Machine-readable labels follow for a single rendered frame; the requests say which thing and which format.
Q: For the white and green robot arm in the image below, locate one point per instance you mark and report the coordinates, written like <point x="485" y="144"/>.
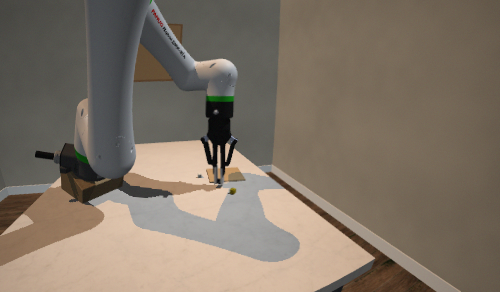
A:
<point x="113" y="33"/>

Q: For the brown square mat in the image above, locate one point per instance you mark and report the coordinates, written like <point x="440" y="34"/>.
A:
<point x="231" y="174"/>

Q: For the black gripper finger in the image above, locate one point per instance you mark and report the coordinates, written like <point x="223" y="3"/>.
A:
<point x="213" y="162"/>
<point x="233" y="141"/>

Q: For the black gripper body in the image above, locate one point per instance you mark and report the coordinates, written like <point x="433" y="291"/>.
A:
<point x="219" y="128"/>

